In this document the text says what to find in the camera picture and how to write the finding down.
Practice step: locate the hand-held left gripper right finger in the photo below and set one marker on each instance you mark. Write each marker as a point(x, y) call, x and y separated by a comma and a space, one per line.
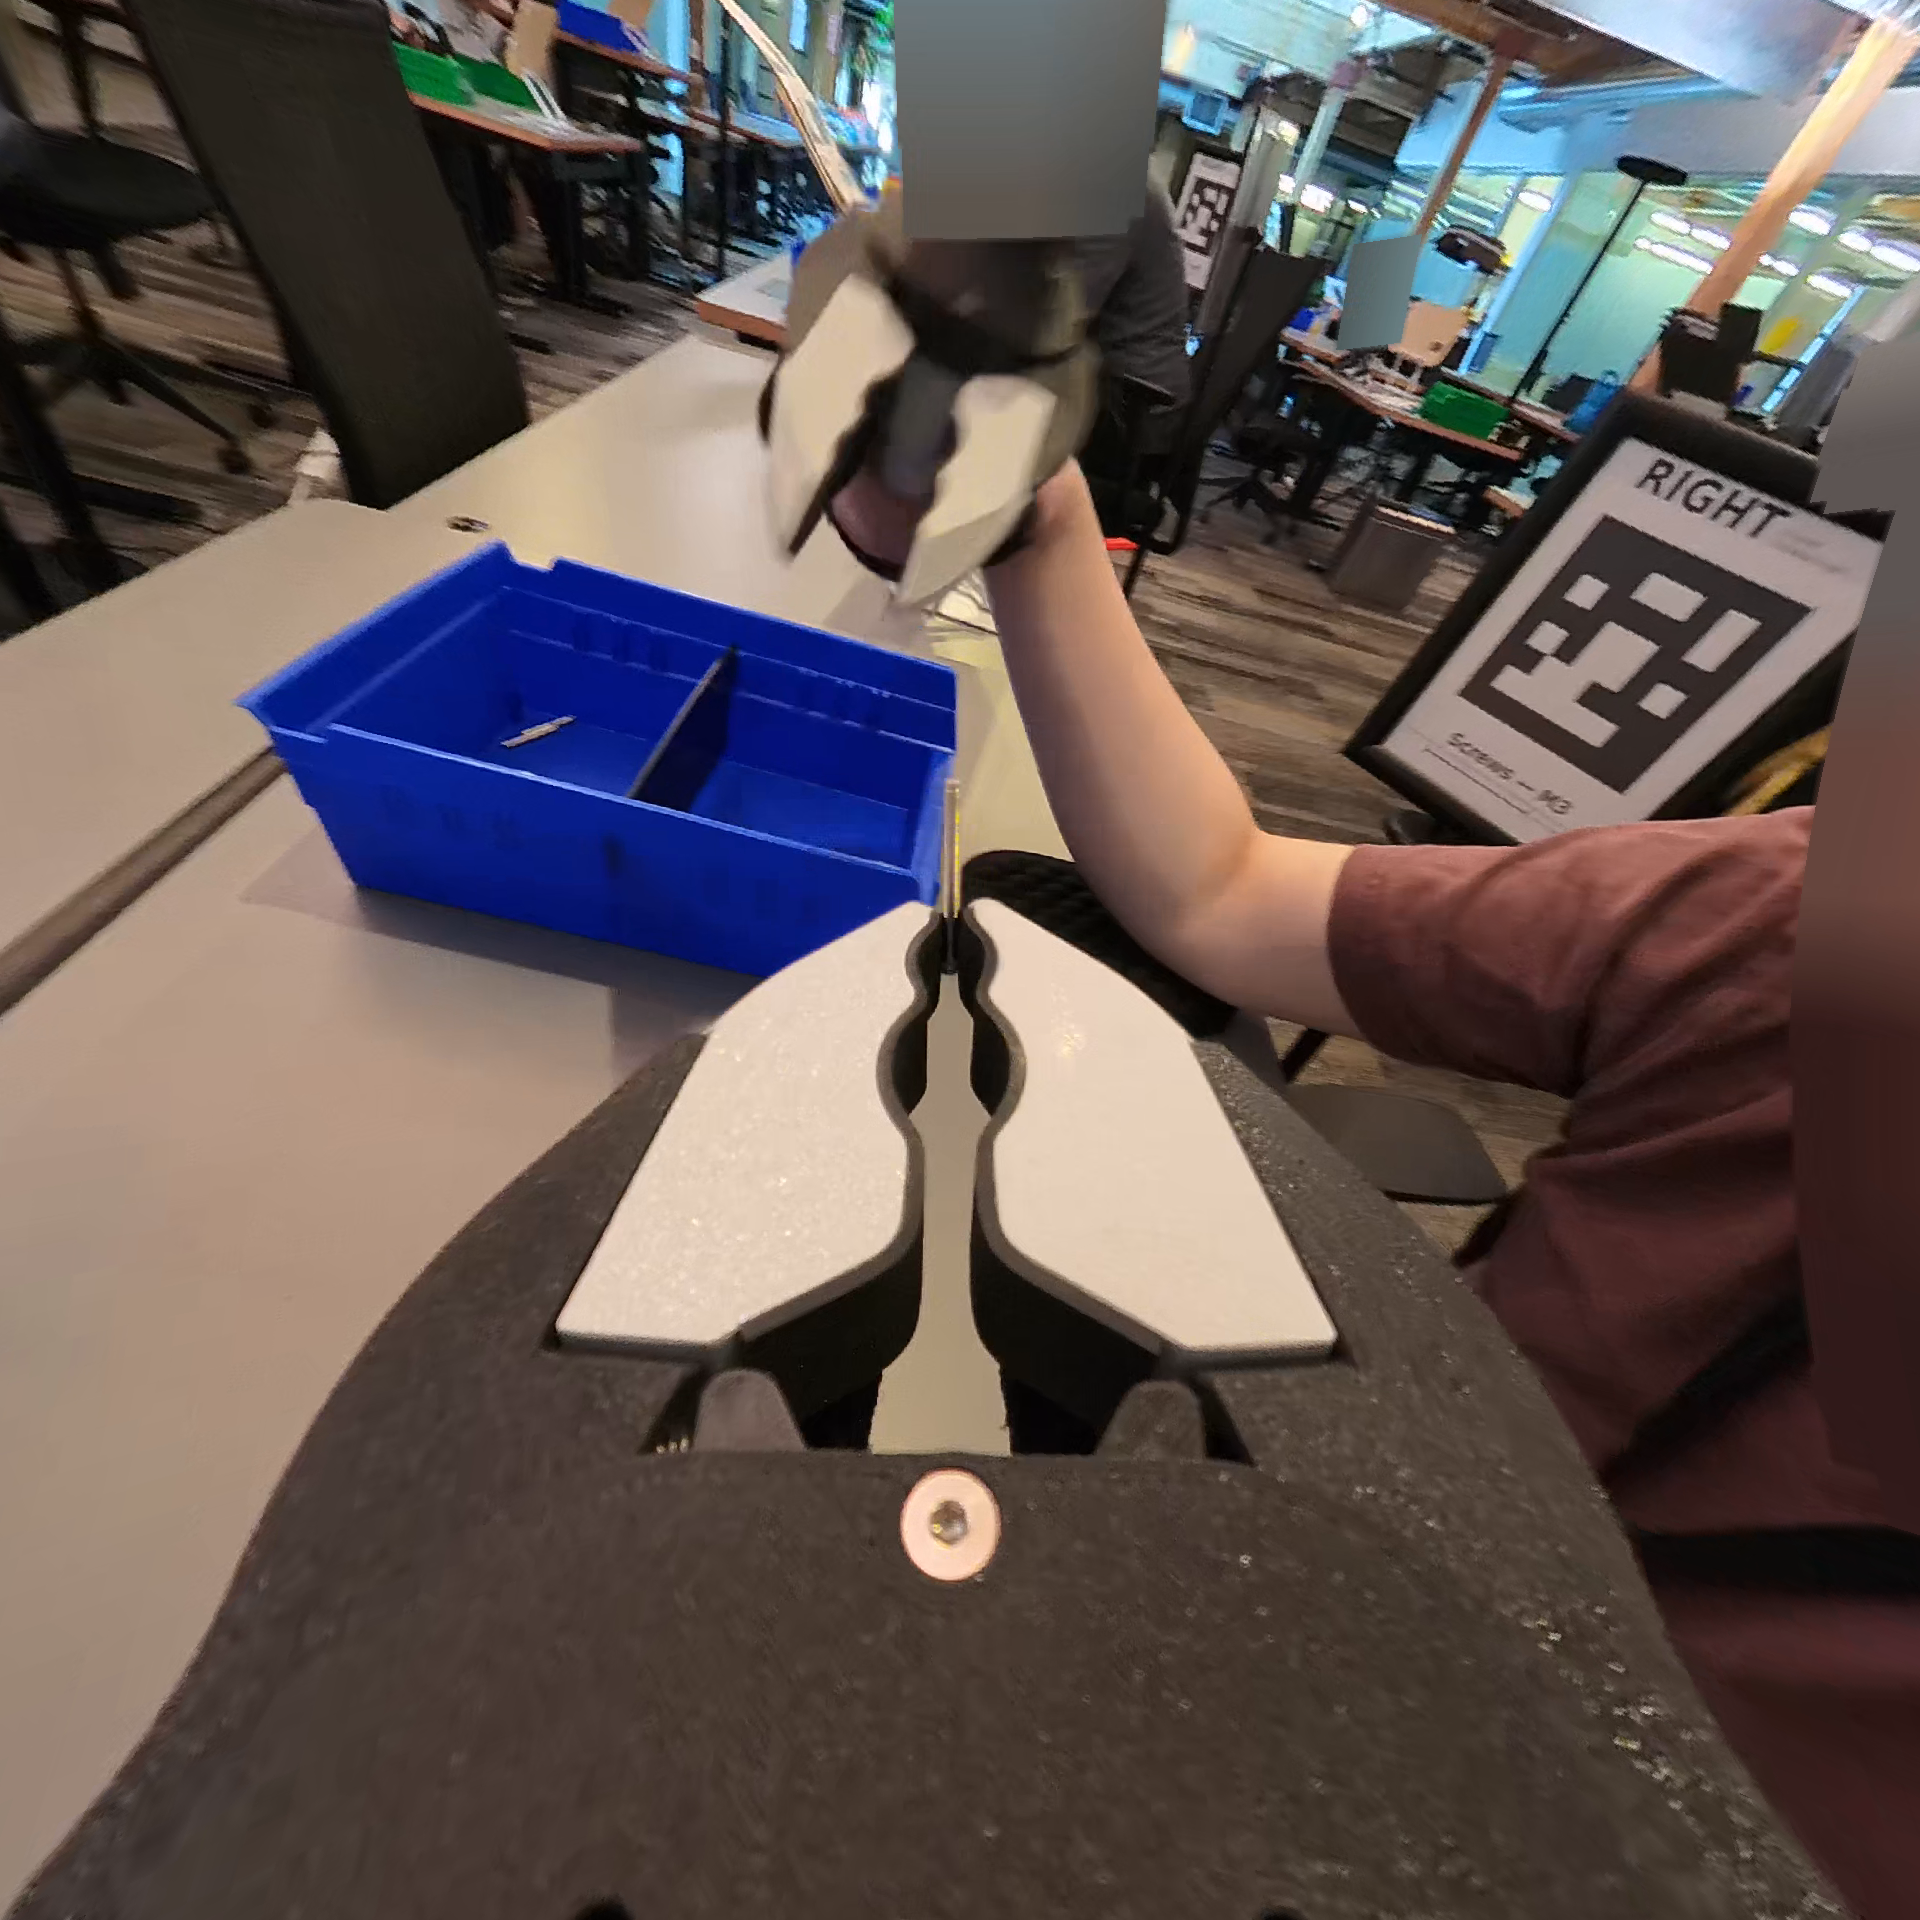
point(1142, 1184)

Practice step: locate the person's right forearm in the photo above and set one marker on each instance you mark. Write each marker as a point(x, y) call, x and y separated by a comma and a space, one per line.
point(1155, 749)

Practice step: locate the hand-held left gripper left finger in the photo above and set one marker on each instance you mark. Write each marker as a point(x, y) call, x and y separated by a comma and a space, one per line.
point(750, 1184)

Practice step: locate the tall black chair back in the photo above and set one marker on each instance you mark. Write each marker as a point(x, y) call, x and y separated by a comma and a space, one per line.
point(329, 224)

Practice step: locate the black floor lamp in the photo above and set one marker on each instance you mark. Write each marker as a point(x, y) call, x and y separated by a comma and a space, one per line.
point(1652, 166)

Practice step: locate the wooden office desk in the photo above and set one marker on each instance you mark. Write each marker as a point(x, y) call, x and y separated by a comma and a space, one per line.
point(510, 128)

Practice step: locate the dark bin divider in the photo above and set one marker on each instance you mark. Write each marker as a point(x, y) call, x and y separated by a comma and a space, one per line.
point(683, 734)

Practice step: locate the green parts bin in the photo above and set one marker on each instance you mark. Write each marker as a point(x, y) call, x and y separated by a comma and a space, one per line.
point(1463, 408)
point(435, 72)

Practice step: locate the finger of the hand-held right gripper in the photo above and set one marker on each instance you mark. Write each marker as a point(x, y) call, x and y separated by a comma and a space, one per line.
point(1005, 465)
point(833, 374)

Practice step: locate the black office chair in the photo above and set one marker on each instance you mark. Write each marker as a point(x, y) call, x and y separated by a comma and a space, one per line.
point(1277, 330)
point(105, 195)

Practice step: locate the person's right hand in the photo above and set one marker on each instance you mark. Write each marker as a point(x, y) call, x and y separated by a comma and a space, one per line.
point(869, 523)

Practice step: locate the blue divided parts bin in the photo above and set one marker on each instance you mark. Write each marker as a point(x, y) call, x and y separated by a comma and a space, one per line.
point(452, 854)

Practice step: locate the hanging marker sign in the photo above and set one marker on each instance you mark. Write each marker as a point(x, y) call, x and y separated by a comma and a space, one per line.
point(1211, 211)

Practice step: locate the long thin metal bolt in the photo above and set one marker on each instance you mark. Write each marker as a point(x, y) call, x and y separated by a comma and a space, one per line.
point(536, 732)
point(952, 854)

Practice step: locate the brown cardboard box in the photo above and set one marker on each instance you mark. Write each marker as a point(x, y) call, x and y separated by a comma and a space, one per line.
point(1435, 330)

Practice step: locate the grey trash bin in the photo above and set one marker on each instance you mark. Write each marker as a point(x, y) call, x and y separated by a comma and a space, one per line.
point(1388, 556)

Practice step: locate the framed marker sign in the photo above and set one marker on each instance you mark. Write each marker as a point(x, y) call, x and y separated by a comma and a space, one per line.
point(1652, 645)

